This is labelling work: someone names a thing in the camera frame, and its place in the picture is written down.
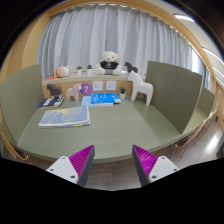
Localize small black horse figure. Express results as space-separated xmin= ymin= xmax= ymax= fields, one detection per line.
xmin=124 ymin=62 xmax=138 ymax=73

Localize dark grey wooden horse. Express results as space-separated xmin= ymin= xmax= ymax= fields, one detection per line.
xmin=47 ymin=83 xmax=61 ymax=97

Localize blue book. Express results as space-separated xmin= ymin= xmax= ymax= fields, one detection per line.
xmin=81 ymin=93 xmax=121 ymax=106

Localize left potted plant on sill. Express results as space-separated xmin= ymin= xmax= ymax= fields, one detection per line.
xmin=76 ymin=66 xmax=82 ymax=76

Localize large white wooden horse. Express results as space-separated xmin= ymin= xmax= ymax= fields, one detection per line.
xmin=128 ymin=71 xmax=153 ymax=106

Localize dark navy book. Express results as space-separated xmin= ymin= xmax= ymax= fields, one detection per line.
xmin=39 ymin=97 xmax=64 ymax=109

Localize wooden chair at left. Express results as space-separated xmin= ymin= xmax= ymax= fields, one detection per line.
xmin=0 ymin=132 xmax=30 ymax=164

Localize small potted plant on table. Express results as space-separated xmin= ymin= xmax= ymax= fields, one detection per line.
xmin=119 ymin=87 xmax=126 ymax=100

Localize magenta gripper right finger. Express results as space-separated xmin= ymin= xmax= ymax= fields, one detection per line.
xmin=132 ymin=145 xmax=179 ymax=186

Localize wooden chair at right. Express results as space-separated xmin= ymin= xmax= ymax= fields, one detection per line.
xmin=172 ymin=112 xmax=215 ymax=156

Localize right green partition panel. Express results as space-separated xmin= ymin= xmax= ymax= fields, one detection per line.
xmin=145 ymin=60 xmax=204 ymax=135

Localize white sheer curtain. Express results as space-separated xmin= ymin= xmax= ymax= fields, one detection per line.
xmin=37 ymin=5 xmax=202 ymax=78

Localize green partition panel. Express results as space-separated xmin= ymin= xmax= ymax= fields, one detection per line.
xmin=0 ymin=65 xmax=44 ymax=143
xmin=145 ymin=60 xmax=204 ymax=135

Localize orange white plush toy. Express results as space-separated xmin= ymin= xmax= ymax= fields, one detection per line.
xmin=56 ymin=65 xmax=72 ymax=78

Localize right white wall socket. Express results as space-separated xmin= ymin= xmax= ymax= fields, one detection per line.
xmin=106 ymin=81 xmax=116 ymax=91

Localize left green partition panel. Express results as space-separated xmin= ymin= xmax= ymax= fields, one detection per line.
xmin=0 ymin=65 xmax=44 ymax=143

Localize wooden chair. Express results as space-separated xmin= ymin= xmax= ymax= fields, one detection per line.
xmin=0 ymin=132 xmax=30 ymax=164
xmin=172 ymin=112 xmax=215 ymax=156

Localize folded blue yellow towel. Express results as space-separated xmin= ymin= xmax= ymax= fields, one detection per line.
xmin=38 ymin=106 xmax=90 ymax=128

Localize right potted plant on sill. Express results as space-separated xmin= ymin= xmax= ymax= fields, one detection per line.
xmin=87 ymin=65 xmax=92 ymax=75

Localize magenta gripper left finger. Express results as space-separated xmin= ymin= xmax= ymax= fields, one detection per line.
xmin=47 ymin=145 xmax=95 ymax=187

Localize left white wall socket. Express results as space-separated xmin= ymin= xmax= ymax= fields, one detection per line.
xmin=93 ymin=81 xmax=103 ymax=91

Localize potted plant on sill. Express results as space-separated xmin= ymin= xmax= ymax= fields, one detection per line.
xmin=76 ymin=66 xmax=82 ymax=76
xmin=87 ymin=65 xmax=92 ymax=75

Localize white wall socket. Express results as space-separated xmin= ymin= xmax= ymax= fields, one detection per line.
xmin=106 ymin=81 xmax=116 ymax=91
xmin=93 ymin=81 xmax=103 ymax=91

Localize white teddy bear black shirt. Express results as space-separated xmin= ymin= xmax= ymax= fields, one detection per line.
xmin=96 ymin=51 xmax=122 ymax=76

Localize purple round number sign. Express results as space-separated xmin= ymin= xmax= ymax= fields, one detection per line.
xmin=80 ymin=83 xmax=93 ymax=96

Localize pink wooden horse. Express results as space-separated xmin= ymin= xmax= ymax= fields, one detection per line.
xmin=66 ymin=83 xmax=82 ymax=101

